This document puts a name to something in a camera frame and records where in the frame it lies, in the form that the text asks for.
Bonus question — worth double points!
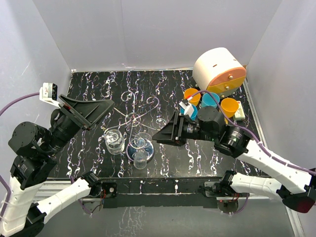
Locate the blue wine glass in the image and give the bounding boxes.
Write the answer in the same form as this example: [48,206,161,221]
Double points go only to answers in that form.
[201,92,220,108]
[180,105,198,120]

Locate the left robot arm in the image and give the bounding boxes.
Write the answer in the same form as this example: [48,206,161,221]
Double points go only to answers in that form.
[0,95,114,237]

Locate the clear ribbed wine glass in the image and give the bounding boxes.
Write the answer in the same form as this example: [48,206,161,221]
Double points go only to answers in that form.
[130,132,153,170]

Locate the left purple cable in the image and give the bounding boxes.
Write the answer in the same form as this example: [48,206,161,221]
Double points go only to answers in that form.
[0,92,41,205]

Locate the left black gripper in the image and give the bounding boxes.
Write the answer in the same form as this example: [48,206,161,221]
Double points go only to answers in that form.
[44,92,116,155]

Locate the white and orange appliance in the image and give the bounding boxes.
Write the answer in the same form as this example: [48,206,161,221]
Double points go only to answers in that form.
[193,47,246,98]

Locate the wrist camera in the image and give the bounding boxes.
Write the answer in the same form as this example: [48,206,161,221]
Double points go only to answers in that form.
[179,96,194,117]
[39,82,60,107]

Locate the yellow wine glass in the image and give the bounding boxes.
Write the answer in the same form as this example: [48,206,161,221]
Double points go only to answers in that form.
[220,97,239,119]
[183,88,201,107]

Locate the cream switch box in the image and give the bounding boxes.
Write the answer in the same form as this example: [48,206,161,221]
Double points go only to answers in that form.
[233,101,246,121]

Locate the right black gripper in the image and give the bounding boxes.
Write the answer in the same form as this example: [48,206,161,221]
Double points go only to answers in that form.
[153,112,216,146]

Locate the chrome wire glass rack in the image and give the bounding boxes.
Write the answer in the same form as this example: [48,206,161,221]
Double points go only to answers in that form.
[103,91,160,164]

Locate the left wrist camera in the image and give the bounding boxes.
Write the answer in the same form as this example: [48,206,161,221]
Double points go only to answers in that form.
[39,82,60,107]

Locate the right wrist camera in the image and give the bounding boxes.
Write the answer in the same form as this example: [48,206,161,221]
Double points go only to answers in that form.
[179,96,194,117]

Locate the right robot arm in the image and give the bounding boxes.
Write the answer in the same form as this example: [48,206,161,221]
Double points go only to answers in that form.
[152,107,316,213]

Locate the black front base bar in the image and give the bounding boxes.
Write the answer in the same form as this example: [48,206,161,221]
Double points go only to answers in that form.
[102,177,223,208]

